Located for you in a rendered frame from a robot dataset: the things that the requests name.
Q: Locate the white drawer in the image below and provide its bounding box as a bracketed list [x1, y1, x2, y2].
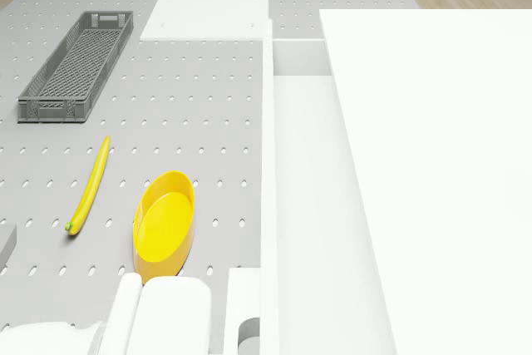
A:
[224, 17, 399, 355]

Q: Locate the white cabinet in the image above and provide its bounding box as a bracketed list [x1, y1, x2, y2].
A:
[318, 8, 532, 355]

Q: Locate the dark grey basket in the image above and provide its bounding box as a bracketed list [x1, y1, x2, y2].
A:
[17, 10, 135, 125]

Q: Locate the yellow bowl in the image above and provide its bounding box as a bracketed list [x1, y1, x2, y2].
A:
[131, 170, 197, 286]

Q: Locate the banana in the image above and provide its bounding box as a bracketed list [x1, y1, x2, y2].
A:
[66, 135, 111, 237]

